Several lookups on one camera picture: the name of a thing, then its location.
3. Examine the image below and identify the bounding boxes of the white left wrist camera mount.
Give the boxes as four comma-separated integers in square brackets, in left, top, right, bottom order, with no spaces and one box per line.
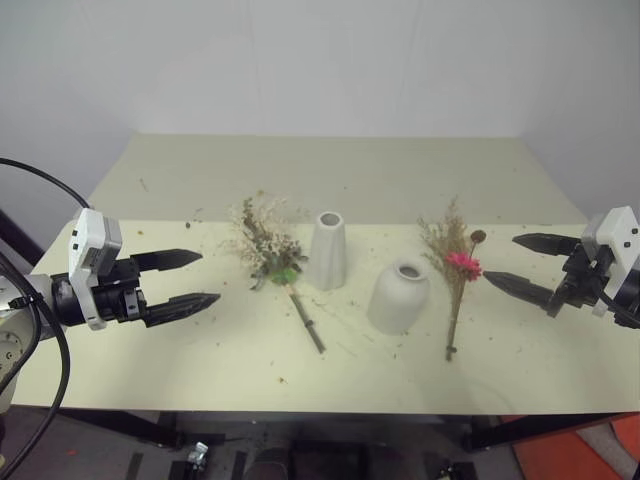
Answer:
[67,206,124,332]

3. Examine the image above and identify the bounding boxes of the silver caster wheel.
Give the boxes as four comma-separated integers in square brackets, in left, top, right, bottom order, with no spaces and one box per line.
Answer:
[185,441,210,467]

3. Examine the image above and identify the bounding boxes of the dried bouquet with pink flower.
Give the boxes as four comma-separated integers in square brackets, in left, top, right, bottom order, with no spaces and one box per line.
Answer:
[416,196,489,363]

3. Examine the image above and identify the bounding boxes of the dark rounded shape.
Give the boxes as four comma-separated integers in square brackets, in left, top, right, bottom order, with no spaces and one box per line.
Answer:
[243,446,292,480]

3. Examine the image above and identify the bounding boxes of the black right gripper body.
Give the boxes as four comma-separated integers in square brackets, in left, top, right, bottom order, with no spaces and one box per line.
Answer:
[546,238,609,319]

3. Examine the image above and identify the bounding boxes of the orange floor mat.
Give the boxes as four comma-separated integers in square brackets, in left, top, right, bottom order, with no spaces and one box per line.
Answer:
[510,413,640,480]

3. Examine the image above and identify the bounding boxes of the round white ceramic vase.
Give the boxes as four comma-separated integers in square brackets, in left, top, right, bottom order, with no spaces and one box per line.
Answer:
[365,257,432,336]

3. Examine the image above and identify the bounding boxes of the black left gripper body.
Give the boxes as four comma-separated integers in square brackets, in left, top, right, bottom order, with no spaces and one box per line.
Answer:
[92,254,152,329]

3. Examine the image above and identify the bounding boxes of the dried bouquet with green leaves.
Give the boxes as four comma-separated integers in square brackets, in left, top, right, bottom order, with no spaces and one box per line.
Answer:
[222,189,327,356]

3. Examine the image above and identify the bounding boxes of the black metal table frame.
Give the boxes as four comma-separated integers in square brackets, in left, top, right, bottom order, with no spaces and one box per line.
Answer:
[9,407,640,454]

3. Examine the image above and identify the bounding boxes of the tall white ceramic vase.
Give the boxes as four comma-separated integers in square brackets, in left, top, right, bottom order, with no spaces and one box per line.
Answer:
[309,210,347,291]

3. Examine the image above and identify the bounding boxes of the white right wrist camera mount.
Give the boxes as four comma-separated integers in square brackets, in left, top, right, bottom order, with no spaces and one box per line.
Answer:
[581,205,640,319]

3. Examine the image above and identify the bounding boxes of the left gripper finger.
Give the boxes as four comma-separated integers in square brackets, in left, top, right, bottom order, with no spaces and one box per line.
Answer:
[130,247,204,274]
[143,292,222,329]

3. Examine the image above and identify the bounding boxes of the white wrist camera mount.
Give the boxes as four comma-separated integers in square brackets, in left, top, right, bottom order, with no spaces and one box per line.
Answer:
[67,206,124,332]
[581,205,640,319]

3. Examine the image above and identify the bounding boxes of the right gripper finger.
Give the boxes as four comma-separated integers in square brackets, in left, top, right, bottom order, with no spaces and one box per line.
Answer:
[511,232,584,259]
[481,270,557,314]

